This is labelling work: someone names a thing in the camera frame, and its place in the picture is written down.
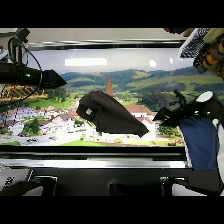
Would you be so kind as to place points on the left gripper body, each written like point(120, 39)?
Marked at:
point(51, 79)

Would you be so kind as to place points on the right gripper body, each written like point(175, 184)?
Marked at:
point(168, 117)

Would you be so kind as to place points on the dark brown garment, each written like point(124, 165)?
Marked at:
point(110, 115)

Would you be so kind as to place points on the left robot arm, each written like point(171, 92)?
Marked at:
point(18, 75)

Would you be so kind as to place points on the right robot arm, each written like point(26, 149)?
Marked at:
point(200, 109)

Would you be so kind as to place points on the blue garment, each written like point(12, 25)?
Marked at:
point(200, 143)

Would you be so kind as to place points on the black and white checked garment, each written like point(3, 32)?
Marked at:
point(195, 43)

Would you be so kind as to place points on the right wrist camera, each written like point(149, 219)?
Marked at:
point(179, 98)

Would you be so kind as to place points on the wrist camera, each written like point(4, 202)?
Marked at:
point(179, 98)
point(22, 34)

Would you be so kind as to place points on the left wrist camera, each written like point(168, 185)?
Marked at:
point(22, 34)

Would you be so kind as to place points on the silver frame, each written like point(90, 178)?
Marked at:
point(100, 163)

